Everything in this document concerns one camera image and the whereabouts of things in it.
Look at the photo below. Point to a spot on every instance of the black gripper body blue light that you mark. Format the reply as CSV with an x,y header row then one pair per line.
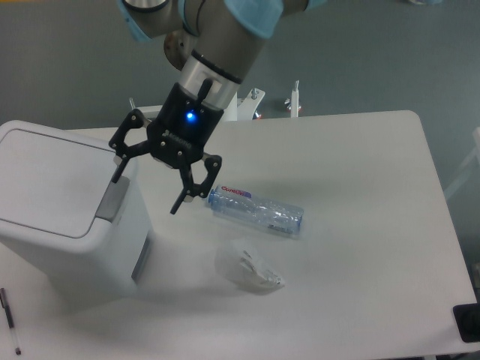
x,y
184,124

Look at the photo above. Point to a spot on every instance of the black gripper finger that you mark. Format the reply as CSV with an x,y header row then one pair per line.
x,y
212,164
135,119

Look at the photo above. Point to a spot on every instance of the white push-button trash can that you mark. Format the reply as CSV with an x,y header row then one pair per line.
x,y
62,212

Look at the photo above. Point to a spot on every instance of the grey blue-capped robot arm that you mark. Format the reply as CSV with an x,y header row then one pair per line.
x,y
218,42

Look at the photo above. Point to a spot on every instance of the clear plastic water bottle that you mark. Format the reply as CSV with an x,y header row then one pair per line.
x,y
245,208

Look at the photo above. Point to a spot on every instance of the crumpled white paper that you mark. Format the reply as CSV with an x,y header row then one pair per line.
x,y
239,262

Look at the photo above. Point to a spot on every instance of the white stand leg with caster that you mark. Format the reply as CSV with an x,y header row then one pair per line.
x,y
292,104

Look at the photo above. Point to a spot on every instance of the black pen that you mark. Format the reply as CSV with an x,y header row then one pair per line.
x,y
10,322

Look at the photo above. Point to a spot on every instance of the black device at table edge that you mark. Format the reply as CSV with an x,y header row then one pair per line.
x,y
467,319

